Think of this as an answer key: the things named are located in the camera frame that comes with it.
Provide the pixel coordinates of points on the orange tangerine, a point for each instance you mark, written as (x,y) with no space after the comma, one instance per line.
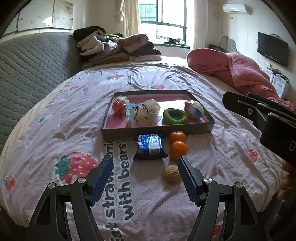
(177,149)
(177,136)

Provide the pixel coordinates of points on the blue biscuit packet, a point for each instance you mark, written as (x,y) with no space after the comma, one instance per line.
(149,147)

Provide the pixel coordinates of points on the beige mesh drawstring pouch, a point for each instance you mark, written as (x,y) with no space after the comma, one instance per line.
(146,113)

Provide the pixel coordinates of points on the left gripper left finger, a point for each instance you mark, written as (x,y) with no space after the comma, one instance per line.
(49,220)

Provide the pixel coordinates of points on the pink quilted blanket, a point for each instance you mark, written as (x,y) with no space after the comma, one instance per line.
(238,71)

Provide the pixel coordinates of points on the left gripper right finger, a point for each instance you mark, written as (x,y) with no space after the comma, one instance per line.
(240,217)

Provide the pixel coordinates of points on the white storage cabinet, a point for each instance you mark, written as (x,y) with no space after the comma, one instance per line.
(279,82)

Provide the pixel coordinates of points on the beige left curtain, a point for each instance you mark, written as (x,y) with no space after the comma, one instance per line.
(128,12)

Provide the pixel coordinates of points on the grey quilted headboard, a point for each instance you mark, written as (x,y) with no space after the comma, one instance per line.
(31,67)

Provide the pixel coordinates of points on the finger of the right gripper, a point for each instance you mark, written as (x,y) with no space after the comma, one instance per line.
(272,104)
(251,109)

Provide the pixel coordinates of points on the shallow grey cardboard box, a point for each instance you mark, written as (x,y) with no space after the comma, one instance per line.
(175,119)

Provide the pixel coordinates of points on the red snack ball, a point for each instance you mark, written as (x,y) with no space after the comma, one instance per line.
(120,105)

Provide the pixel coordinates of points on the brown walnut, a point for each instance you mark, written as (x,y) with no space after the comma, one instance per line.
(171,174)

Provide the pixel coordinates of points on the dark framed window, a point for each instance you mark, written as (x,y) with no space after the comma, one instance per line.
(162,19)

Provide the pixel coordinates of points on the pile of folded clothes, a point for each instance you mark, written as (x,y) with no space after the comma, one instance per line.
(98,48)

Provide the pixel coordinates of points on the white air conditioner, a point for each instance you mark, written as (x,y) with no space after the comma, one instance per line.
(236,8)

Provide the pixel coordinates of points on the white right curtain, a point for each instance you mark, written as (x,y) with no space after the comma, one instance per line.
(201,23)

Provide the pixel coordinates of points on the strawberry print bed sheet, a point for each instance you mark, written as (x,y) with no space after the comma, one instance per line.
(64,141)

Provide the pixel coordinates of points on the blossom tree wall mural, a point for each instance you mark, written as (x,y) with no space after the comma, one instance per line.
(57,14)

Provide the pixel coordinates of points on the black wall television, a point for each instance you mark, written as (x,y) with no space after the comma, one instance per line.
(273,48)

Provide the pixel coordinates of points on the person's hand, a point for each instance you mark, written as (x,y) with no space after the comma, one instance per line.
(287,186)

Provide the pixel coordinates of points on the clothes on window sill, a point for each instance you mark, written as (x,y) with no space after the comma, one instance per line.
(173,41)

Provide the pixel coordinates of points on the white blue snack ball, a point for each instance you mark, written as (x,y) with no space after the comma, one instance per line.
(194,109)

